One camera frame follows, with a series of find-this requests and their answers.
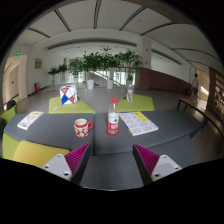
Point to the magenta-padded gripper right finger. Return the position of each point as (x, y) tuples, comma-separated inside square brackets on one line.
[(160, 165)]

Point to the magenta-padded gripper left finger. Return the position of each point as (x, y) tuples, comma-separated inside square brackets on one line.
[(61, 165)]

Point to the clear red-capped water bottle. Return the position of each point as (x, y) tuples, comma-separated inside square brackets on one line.
[(113, 120)]

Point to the small clear water bottle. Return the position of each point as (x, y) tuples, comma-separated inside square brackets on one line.
[(129, 94)]

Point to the red and white mug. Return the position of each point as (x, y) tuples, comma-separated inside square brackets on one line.
[(81, 128)]

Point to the white and yellow booklet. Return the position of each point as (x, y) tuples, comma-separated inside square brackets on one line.
[(138, 123)]

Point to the white illustrated magazine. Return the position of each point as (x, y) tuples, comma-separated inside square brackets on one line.
[(29, 120)]

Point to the yellow-green table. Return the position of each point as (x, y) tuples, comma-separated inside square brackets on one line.
[(71, 109), (141, 105)]

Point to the wooden bench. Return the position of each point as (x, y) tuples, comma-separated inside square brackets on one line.
[(203, 113)]

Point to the white red blue cube box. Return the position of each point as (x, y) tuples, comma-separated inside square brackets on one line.
[(68, 95)]

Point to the black backpack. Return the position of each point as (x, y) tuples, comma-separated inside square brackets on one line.
[(11, 105)]

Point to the red trash bin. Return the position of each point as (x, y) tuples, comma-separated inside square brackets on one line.
[(37, 88)]

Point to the row of potted plants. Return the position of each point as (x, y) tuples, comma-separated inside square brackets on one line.
[(96, 63)]

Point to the green exit sign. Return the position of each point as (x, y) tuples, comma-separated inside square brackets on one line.
[(17, 53)]

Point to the yellowish wall picture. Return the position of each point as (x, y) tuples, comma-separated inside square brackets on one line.
[(38, 63)]

